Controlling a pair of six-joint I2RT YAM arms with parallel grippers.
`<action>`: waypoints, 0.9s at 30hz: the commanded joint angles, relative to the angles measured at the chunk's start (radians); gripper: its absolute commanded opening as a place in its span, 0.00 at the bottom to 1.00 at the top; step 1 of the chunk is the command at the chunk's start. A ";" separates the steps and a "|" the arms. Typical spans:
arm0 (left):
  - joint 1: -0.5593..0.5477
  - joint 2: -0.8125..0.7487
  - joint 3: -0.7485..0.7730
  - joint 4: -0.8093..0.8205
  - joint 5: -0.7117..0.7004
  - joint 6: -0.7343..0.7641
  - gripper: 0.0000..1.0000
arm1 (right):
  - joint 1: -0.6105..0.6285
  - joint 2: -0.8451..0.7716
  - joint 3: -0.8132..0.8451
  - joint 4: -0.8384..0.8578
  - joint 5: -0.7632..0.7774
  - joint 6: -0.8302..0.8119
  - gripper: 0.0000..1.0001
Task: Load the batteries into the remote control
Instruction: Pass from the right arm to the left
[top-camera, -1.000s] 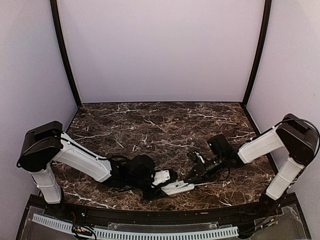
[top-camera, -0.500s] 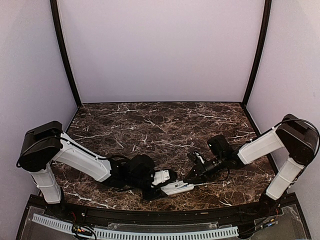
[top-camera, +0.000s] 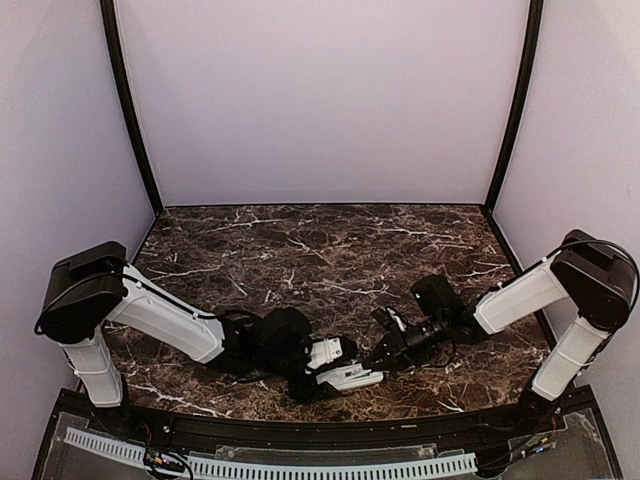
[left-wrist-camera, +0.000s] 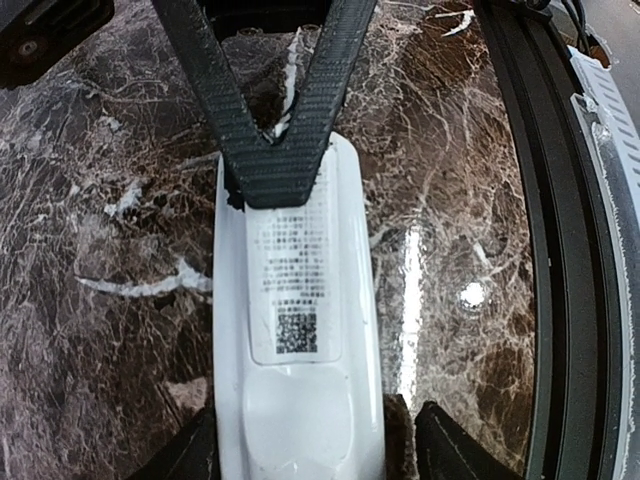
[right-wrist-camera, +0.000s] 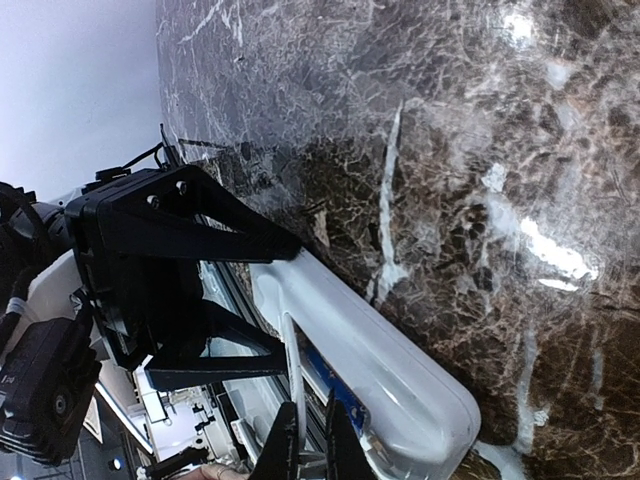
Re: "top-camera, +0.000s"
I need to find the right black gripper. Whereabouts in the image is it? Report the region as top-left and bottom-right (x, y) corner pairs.
(363, 313), (449, 371)

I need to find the white remote control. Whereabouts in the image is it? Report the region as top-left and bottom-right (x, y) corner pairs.
(316, 364), (384, 392)

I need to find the white battery cover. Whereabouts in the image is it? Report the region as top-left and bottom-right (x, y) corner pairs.
(342, 364), (372, 381)

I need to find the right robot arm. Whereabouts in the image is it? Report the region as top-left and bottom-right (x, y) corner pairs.
(364, 230), (639, 434)

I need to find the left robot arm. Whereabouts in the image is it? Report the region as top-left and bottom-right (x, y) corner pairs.
(34, 241), (344, 436)

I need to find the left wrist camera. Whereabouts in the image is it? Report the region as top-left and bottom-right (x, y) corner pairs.
(305, 337), (358, 373)

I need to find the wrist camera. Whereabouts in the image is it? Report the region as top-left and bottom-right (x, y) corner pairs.
(371, 306), (409, 332)
(305, 337), (358, 373)

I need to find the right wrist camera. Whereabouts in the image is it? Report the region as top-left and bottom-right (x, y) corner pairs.
(371, 306), (409, 332)

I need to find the white slotted cable duct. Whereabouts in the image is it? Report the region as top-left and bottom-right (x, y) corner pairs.
(64, 427), (477, 479)

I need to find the black front rail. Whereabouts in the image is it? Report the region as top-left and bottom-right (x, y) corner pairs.
(54, 387), (594, 452)

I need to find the right black frame post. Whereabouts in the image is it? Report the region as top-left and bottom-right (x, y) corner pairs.
(483, 0), (544, 217)

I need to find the black frame post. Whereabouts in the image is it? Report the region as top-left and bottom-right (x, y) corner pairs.
(483, 0), (544, 217)
(99, 0), (164, 216)

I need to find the left black frame post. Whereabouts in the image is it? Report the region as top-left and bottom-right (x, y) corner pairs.
(99, 0), (164, 216)

